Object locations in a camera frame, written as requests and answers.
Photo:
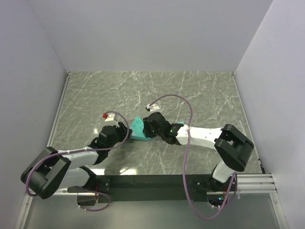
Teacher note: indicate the aluminium frame rail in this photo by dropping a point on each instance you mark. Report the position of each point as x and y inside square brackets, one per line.
[255, 183]

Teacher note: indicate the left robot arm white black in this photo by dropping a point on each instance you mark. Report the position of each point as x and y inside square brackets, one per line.
[54, 169]

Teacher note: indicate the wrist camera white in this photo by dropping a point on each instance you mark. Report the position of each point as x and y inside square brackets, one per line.
[152, 108]
[110, 119]

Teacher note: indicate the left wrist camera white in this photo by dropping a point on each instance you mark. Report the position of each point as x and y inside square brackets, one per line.
[110, 119]

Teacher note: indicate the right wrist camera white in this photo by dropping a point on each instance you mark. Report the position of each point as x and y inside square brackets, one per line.
[152, 108]

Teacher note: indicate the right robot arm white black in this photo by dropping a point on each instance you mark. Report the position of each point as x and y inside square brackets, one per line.
[232, 145]

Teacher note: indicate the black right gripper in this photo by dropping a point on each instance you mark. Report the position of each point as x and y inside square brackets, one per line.
[146, 129]

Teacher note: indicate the teal triangular power strip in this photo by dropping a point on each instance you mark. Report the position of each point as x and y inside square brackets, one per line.
[137, 127]

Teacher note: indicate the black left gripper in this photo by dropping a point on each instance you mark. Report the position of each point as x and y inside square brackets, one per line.
[123, 130]

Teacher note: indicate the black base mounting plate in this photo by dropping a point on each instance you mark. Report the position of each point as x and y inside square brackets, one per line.
[158, 187]

